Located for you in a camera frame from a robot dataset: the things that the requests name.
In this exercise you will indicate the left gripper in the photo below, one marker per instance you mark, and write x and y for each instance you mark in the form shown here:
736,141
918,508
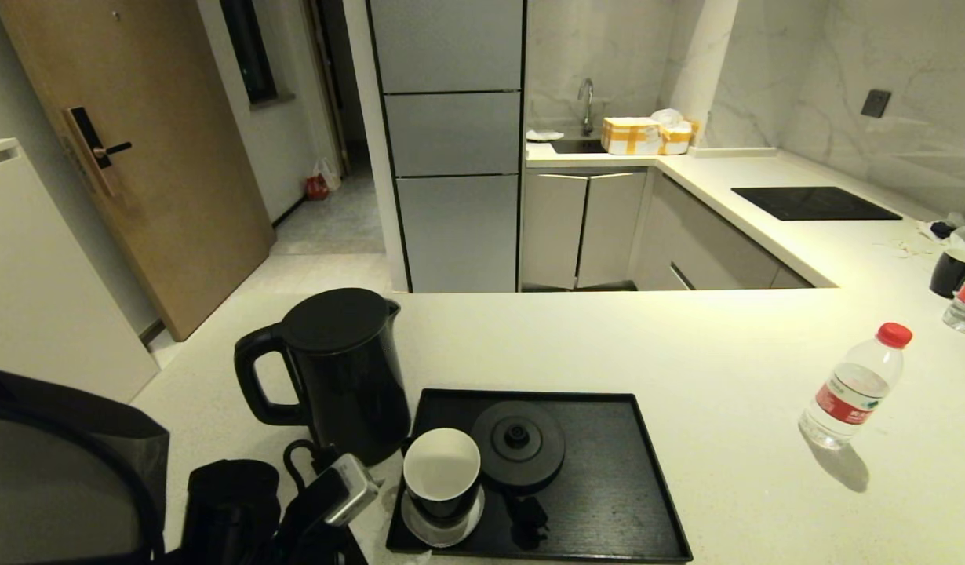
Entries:
231,510

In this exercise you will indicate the black cup white inside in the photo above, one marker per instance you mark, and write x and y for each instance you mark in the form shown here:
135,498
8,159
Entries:
948,273
443,471

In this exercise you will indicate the black electric kettle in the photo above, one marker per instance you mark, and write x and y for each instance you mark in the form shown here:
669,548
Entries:
349,377

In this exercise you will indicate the black round kettle base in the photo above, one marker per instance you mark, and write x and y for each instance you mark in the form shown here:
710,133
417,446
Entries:
518,457

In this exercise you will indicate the white saucer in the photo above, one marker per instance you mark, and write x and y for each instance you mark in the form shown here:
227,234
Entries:
420,534

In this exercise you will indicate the black rectangular tray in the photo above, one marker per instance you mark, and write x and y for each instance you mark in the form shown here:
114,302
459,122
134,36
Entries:
608,486

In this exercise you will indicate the grey cabinet door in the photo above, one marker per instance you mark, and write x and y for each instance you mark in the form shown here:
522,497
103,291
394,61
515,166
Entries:
551,234
612,234

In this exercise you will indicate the red bag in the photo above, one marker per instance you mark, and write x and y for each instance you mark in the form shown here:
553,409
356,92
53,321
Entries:
318,188

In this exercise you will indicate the white plastic bag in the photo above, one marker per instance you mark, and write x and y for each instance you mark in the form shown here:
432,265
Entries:
329,171

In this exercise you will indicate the tall grey refrigerator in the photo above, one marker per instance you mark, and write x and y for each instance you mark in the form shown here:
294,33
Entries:
451,157

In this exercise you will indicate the grey drawer cabinet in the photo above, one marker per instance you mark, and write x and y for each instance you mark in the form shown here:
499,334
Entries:
702,249

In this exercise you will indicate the white cloth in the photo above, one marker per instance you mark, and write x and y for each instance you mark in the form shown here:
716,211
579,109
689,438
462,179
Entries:
544,135

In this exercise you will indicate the dark sink basin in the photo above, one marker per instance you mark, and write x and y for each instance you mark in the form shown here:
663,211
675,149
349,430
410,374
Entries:
577,146

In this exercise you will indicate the white cabinet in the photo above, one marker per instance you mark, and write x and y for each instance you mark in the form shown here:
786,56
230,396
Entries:
35,275

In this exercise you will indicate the wooden door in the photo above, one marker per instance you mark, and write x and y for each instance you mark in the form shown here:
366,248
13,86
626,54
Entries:
161,157

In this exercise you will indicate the chrome faucet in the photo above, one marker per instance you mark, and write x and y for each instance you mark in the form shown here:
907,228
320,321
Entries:
585,104

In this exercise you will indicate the small cardboard box yellow tape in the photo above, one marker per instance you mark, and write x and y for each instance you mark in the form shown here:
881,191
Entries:
675,139

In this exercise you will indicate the crumpled white bag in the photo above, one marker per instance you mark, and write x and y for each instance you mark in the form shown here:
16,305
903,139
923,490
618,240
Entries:
668,116

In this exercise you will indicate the dark window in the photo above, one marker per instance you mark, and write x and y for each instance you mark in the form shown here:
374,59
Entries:
251,55

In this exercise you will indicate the black induction cooktop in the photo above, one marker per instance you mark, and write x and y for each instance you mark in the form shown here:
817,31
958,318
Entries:
813,203

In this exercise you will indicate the small black object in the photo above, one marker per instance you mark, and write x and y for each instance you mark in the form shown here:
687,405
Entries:
941,229

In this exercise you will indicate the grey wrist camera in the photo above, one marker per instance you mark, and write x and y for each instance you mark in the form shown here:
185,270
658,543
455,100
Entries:
352,489

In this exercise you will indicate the grey wall socket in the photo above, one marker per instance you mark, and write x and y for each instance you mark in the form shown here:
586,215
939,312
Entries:
875,103

